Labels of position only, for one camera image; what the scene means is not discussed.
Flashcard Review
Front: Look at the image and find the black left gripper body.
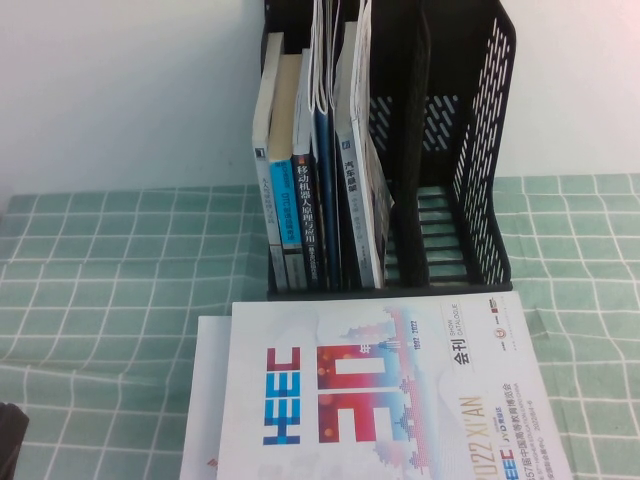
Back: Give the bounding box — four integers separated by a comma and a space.
0, 398, 27, 454

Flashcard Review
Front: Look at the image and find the white HEEC show catalogue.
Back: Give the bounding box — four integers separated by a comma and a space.
218, 291, 577, 480

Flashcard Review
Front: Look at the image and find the grey spine paperback book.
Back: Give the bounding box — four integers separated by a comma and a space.
252, 32, 290, 291

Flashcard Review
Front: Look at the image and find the cyan spine book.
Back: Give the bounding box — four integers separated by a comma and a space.
268, 53, 304, 290

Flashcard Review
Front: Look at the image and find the black spine robotics book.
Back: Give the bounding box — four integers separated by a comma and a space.
291, 47, 322, 290

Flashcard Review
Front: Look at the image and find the black mesh book holder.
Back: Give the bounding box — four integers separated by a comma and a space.
259, 0, 516, 302

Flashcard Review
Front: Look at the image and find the green checked tablecloth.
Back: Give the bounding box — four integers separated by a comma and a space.
0, 172, 640, 480

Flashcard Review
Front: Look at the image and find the white logistics vehicle brochure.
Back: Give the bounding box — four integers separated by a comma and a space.
178, 313, 237, 480

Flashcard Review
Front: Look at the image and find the navy thin magazine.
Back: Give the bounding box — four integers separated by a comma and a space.
322, 0, 351, 290

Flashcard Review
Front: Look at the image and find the blue thin magazine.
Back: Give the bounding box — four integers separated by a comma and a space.
308, 0, 336, 290

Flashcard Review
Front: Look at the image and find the white picture cover magazine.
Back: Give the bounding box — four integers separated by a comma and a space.
349, 0, 396, 290

